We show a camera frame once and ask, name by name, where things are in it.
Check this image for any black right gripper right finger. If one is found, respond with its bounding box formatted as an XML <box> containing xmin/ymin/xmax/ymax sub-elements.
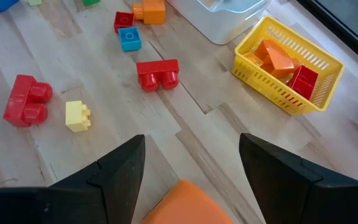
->
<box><xmin>239</xmin><ymin>133</ymin><xmax>354</xmax><ymax>224</ymax></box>

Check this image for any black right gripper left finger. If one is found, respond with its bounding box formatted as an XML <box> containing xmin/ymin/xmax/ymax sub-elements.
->
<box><xmin>37</xmin><ymin>134</ymin><xmax>146</xmax><ymax>224</ymax></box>

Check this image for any orange foam die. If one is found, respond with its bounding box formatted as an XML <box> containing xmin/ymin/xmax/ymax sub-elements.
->
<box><xmin>141</xmin><ymin>179</ymin><xmax>234</xmax><ymax>224</ymax></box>

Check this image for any small yellow block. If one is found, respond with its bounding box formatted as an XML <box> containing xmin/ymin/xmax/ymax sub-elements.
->
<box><xmin>65</xmin><ymin>100</ymin><xmax>92</xmax><ymax>134</ymax></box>

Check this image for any red two-stud block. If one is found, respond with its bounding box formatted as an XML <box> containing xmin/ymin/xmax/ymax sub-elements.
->
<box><xmin>287</xmin><ymin>64</ymin><xmax>319</xmax><ymax>101</ymax></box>
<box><xmin>3</xmin><ymin>73</ymin><xmax>54</xmax><ymax>128</ymax></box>

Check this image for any yellow slotted plastic basket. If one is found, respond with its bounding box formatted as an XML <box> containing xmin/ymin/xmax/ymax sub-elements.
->
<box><xmin>231</xmin><ymin>15</ymin><xmax>346</xmax><ymax>116</ymax></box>

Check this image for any pink-red two-stud block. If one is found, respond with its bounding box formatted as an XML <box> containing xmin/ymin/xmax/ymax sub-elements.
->
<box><xmin>135</xmin><ymin>58</ymin><xmax>180</xmax><ymax>93</ymax></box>

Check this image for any orange sloped block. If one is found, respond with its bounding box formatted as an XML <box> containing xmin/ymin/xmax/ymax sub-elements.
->
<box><xmin>255</xmin><ymin>39</ymin><xmax>301</xmax><ymax>80</ymax></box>

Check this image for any orange-yellow block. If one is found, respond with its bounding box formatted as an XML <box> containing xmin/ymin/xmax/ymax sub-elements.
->
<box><xmin>242</xmin><ymin>52</ymin><xmax>264</xmax><ymax>68</ymax></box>

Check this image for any small blue block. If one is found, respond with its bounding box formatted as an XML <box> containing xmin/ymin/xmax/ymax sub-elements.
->
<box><xmin>117</xmin><ymin>26</ymin><xmax>142</xmax><ymax>53</ymax></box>

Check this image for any small red block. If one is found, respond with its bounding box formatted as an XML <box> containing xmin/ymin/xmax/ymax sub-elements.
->
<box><xmin>113</xmin><ymin>11</ymin><xmax>135</xmax><ymax>34</ymax></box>

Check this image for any white plastic bin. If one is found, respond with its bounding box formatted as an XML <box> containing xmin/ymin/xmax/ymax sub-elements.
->
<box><xmin>166</xmin><ymin>0</ymin><xmax>270</xmax><ymax>46</ymax></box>

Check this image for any long orange toy block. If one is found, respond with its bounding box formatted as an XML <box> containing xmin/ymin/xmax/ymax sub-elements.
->
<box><xmin>131</xmin><ymin>0</ymin><xmax>167</xmax><ymax>26</ymax></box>

